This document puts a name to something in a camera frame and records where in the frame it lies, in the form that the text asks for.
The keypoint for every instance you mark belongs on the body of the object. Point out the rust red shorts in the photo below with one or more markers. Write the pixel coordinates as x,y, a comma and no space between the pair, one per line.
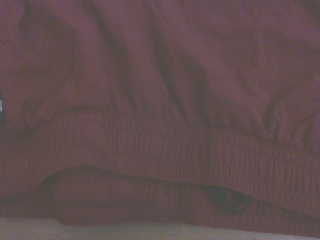
160,100

